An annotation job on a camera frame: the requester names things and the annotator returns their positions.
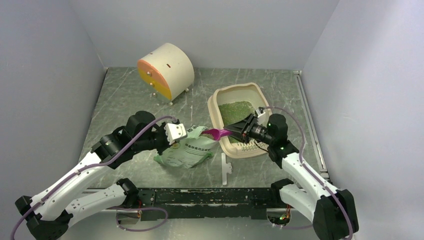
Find green litter pellets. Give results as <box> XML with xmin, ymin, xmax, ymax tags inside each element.
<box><xmin>218</xmin><ymin>101</ymin><xmax>255</xmax><ymax>126</ymax></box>

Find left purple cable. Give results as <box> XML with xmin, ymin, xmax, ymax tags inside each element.
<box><xmin>9</xmin><ymin>115</ymin><xmax>178</xmax><ymax>240</ymax></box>

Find round beige drawer cabinet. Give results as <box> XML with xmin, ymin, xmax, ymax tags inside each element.
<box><xmin>136</xmin><ymin>43</ymin><xmax>195</xmax><ymax>106</ymax></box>

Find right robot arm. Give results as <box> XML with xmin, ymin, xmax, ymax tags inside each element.
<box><xmin>223</xmin><ymin>113</ymin><xmax>359</xmax><ymax>240</ymax></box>

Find beige litter box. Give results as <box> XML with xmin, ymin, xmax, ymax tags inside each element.
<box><xmin>207</xmin><ymin>82</ymin><xmax>268</xmax><ymax>159</ymax></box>

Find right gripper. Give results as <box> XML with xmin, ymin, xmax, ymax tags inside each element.
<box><xmin>223</xmin><ymin>113</ymin><xmax>275</xmax><ymax>145</ymax></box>

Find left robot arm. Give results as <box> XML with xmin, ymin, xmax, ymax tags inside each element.
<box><xmin>15</xmin><ymin>111</ymin><xmax>187</xmax><ymax>240</ymax></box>

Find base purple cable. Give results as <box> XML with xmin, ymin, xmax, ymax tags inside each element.
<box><xmin>115</xmin><ymin>206</ymin><xmax>169</xmax><ymax>233</ymax></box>

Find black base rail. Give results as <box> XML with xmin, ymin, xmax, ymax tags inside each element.
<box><xmin>119</xmin><ymin>187</ymin><xmax>288</xmax><ymax>221</ymax></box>

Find green cat litter bag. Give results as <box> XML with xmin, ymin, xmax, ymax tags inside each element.
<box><xmin>153</xmin><ymin>125</ymin><xmax>218</xmax><ymax>169</ymax></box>

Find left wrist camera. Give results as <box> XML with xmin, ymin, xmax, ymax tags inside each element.
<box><xmin>164</xmin><ymin>123</ymin><xmax>188</xmax><ymax>145</ymax></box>

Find magenta litter scoop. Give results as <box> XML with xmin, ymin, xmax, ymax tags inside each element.
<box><xmin>202</xmin><ymin>128</ymin><xmax>232</xmax><ymax>141</ymax></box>

